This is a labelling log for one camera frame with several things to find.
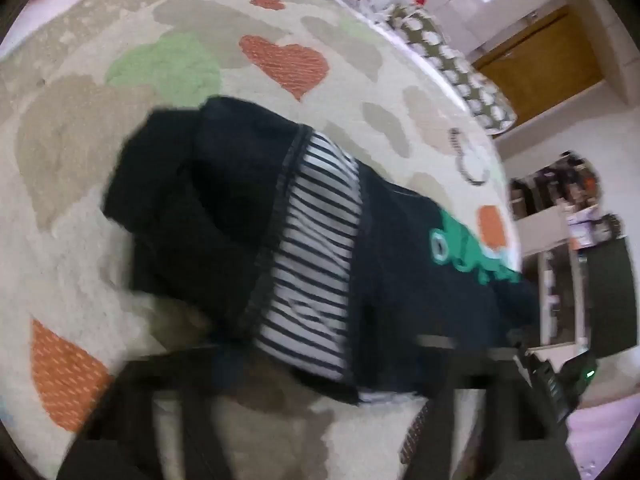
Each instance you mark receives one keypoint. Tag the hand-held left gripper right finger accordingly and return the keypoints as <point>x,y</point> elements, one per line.
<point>452,385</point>

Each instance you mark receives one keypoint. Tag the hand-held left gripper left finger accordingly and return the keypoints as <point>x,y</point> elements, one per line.
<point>225,375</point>

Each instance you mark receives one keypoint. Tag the dark pants with striped lining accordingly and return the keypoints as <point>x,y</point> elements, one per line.
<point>400,285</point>

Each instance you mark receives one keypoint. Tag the white bed sheet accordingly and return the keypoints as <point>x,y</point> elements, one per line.
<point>605,435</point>

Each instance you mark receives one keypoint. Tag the black television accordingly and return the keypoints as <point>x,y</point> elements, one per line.
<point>615,300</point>

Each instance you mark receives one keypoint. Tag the white shelf unit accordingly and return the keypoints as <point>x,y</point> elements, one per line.
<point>545,230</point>

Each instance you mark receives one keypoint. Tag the heart-patterned quilt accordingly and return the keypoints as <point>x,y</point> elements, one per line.
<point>75,210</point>

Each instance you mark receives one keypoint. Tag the wooden door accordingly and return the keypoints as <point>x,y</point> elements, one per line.
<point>540,75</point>

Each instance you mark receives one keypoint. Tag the green white-dotted bolster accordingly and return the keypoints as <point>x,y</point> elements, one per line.
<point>450,65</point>

